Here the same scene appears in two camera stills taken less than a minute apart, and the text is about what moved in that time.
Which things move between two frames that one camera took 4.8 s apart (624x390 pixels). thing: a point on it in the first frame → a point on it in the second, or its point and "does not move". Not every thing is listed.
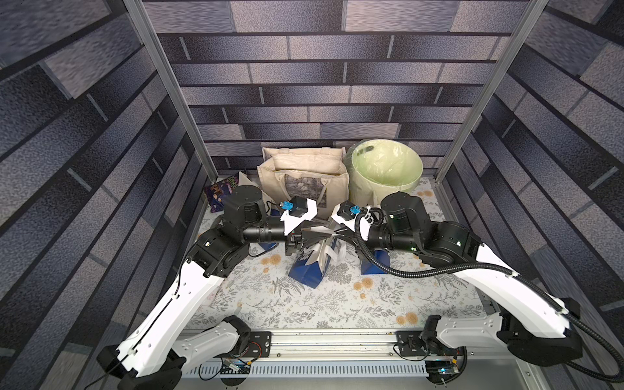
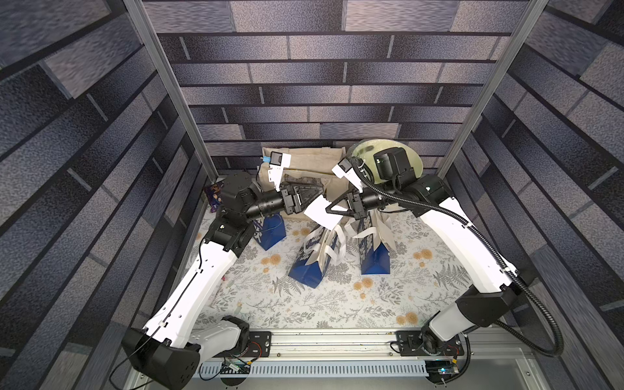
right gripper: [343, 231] → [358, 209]
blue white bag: [311, 266] does not move
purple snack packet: [217, 191] does not move
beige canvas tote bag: [319, 175] does not move
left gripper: [308, 239] → [288, 192]
